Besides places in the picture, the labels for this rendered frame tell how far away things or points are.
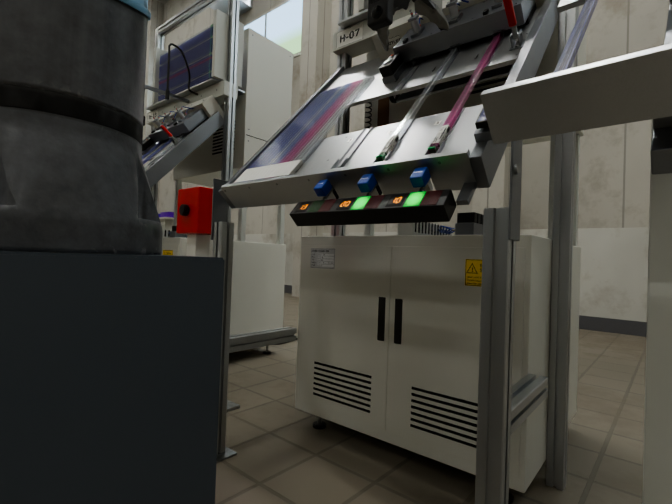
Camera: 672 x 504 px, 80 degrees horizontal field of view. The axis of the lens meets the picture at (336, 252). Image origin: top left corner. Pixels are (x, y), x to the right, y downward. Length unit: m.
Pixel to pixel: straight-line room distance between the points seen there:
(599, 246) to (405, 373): 3.29
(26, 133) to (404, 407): 1.01
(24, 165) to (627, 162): 4.22
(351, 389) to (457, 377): 0.33
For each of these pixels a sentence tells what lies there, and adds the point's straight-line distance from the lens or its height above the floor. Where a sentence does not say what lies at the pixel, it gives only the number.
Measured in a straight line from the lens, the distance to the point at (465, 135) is 0.78.
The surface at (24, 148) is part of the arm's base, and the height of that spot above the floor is 0.61.
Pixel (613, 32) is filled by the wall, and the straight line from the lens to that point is 4.70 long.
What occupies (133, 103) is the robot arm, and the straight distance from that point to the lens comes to 0.35.
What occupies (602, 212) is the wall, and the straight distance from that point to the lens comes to 4.25.
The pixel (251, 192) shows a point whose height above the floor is 0.71.
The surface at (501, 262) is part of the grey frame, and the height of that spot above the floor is 0.55.
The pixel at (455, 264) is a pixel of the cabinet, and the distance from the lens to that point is 1.02.
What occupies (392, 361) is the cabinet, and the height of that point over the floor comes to 0.28.
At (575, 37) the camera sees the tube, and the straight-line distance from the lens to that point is 0.69.
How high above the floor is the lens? 0.55
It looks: 1 degrees up
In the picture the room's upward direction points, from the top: 2 degrees clockwise
